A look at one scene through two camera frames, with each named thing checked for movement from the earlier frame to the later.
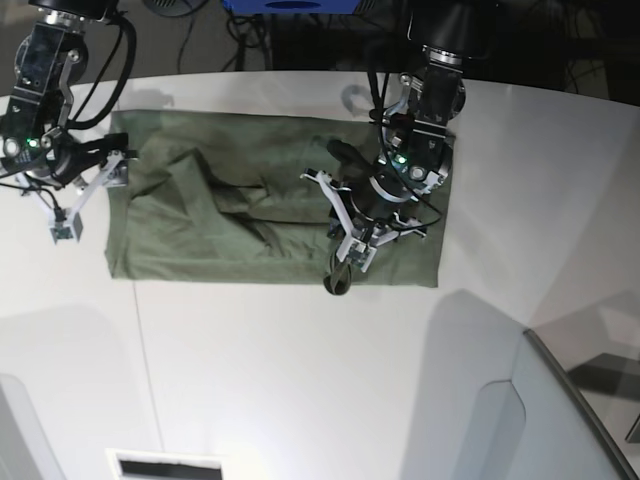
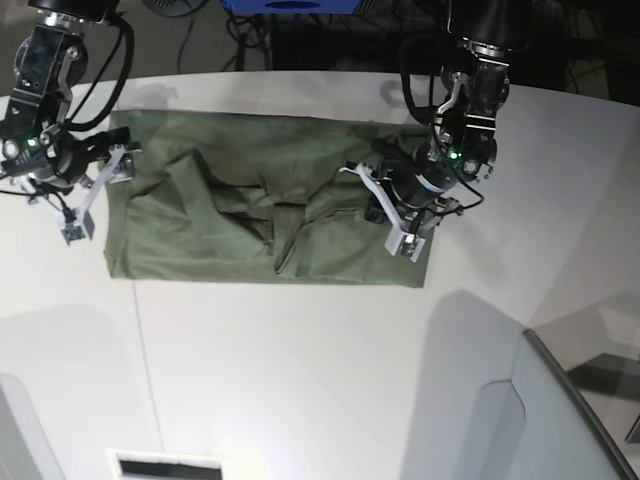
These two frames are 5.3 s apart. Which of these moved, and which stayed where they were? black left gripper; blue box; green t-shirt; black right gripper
Moved: black right gripper
Stayed: black left gripper; green t-shirt; blue box
